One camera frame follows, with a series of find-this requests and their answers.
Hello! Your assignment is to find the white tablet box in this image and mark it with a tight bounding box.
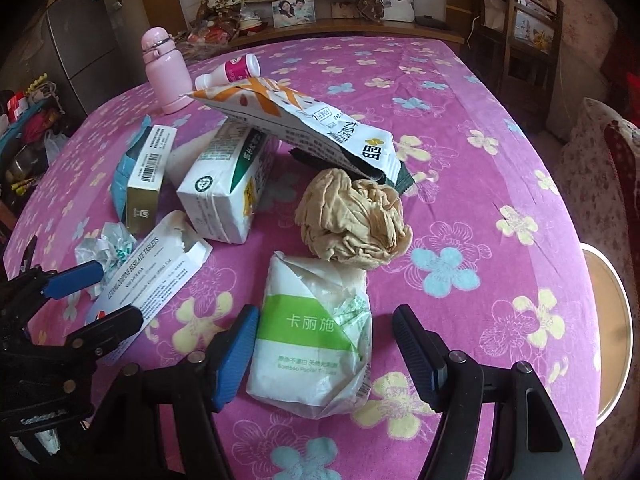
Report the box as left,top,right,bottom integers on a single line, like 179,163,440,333
85,210,213,366

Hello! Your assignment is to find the white green milk carton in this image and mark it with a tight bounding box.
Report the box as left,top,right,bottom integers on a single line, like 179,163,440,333
176,119,281,244

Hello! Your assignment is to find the couple photo frame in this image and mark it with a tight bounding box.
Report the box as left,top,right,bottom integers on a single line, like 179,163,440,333
271,0,317,28

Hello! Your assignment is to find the white green tissue packet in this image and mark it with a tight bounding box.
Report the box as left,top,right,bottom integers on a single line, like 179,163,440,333
247,251,373,418

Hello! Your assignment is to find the wooden headboard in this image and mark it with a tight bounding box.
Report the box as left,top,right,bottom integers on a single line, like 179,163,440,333
235,17,463,53

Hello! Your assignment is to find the dark red floral blanket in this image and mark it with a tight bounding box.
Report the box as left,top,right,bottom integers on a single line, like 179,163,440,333
602,122,640,221

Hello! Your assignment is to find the dark wooden chair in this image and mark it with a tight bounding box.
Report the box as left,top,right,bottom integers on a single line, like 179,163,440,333
470,0,565,133

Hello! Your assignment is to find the blue packet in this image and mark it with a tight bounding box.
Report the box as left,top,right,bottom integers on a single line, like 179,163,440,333
111,115,153,223

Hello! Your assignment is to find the tan paper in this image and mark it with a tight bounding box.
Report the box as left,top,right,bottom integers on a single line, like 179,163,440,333
299,167,413,271

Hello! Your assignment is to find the small white pink-label bottle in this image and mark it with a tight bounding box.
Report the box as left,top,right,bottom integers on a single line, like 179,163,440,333
195,54,262,92

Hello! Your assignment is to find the large photo frame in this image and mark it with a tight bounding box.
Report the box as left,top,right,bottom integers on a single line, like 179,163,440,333
382,0,416,21

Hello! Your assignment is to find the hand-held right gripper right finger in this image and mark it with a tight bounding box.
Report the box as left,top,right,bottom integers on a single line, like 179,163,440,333
392,304,584,480

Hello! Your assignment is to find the purple floral bed sheet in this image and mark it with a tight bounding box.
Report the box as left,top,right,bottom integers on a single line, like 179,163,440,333
10,35,606,480

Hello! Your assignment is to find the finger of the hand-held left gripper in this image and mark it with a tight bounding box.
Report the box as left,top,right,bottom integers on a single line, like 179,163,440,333
0,235,106,307
29,305,145,362

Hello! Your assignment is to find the colourful picture board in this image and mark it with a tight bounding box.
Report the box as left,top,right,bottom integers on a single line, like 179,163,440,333
515,2,556,48

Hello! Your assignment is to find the grey refrigerator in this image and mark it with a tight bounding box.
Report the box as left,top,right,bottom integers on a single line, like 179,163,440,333
30,0,123,121

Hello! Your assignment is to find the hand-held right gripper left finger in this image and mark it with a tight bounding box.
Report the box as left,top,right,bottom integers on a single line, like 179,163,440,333
82,304,261,480

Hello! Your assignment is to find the floral covered sofa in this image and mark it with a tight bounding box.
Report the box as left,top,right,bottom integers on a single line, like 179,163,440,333
552,97,640,271

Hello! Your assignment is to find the white plastic bag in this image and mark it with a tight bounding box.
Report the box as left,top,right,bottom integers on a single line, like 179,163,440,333
45,130,71,163

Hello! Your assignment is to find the pink floral cloth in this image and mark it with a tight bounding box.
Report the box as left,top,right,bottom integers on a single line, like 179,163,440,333
542,0,621,86

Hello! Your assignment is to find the gold green small box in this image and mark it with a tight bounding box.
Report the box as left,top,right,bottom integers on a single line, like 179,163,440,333
125,125,178,236

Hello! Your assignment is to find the white round bin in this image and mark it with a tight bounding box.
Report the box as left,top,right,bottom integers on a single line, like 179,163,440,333
580,242,633,428

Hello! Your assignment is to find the pink thermos bottle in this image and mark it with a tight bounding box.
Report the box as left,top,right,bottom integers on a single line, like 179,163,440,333
141,27,195,114

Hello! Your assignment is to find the clear wrapper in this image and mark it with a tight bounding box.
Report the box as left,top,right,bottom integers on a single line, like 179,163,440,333
75,222,137,273

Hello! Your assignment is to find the white orange snack bag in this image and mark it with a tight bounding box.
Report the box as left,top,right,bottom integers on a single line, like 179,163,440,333
187,77,413,196

